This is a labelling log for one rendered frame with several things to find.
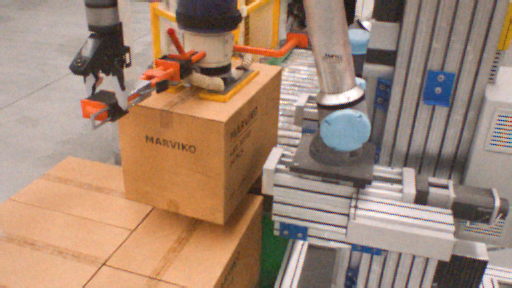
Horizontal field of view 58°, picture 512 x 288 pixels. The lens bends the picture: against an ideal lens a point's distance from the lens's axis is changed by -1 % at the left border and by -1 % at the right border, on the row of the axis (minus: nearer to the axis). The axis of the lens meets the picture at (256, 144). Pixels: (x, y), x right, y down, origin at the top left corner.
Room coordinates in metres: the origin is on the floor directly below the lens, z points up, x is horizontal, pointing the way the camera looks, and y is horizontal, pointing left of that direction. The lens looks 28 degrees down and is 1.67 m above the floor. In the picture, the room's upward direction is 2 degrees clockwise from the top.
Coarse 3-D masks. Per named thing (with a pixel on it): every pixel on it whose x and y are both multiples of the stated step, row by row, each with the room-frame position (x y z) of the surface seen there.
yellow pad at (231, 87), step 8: (248, 72) 1.70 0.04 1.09; (256, 72) 1.73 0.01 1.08; (224, 80) 1.54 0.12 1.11; (240, 80) 1.61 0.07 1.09; (248, 80) 1.64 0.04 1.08; (208, 88) 1.51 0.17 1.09; (224, 88) 1.52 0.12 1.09; (232, 88) 1.54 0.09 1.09; (240, 88) 1.57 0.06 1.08; (200, 96) 1.47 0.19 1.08; (208, 96) 1.46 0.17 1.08; (216, 96) 1.46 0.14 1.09; (224, 96) 1.46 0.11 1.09; (232, 96) 1.50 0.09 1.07
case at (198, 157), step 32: (256, 64) 1.88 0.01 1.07; (160, 96) 1.48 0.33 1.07; (192, 96) 1.49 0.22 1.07; (256, 96) 1.57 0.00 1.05; (128, 128) 1.42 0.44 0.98; (160, 128) 1.38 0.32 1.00; (192, 128) 1.34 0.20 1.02; (224, 128) 1.30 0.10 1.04; (256, 128) 1.59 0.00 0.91; (128, 160) 1.42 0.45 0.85; (160, 160) 1.38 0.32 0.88; (192, 160) 1.34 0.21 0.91; (224, 160) 1.30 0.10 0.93; (256, 160) 1.60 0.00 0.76; (128, 192) 1.43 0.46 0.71; (160, 192) 1.38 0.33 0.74; (192, 192) 1.34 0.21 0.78; (224, 192) 1.31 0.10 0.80
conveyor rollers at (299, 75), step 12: (288, 60) 3.64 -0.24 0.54; (300, 60) 3.66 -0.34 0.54; (312, 60) 3.65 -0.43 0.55; (288, 72) 3.33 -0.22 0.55; (300, 72) 3.38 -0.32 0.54; (312, 72) 3.36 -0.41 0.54; (288, 84) 3.13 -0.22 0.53; (300, 84) 3.11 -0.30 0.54; (312, 84) 3.09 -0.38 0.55; (288, 96) 2.86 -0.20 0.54; (288, 108) 2.67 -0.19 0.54; (288, 120) 2.48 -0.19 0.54; (288, 132) 2.31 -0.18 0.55; (300, 132) 2.36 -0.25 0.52; (288, 144) 2.20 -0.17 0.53
